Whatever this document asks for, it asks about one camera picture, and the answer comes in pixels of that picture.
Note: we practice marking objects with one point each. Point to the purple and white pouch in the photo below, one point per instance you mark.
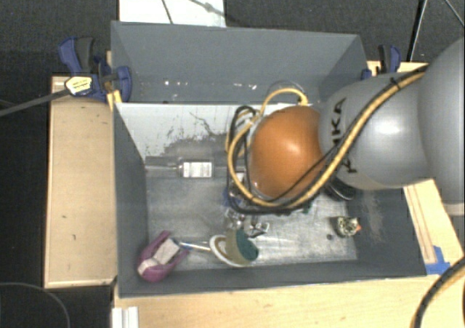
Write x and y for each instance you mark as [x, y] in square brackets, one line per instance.
[156, 261]

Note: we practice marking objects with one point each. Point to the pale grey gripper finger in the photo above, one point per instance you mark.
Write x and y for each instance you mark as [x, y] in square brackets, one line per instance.
[234, 219]
[259, 229]

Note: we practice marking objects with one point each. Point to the pale wood board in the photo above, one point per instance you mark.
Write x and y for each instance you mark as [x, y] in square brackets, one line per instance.
[80, 188]

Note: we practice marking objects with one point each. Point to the dark green sponge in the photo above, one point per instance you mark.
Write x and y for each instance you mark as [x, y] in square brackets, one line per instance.
[247, 246]

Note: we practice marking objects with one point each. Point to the grey metal bin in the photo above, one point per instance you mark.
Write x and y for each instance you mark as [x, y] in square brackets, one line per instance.
[189, 210]

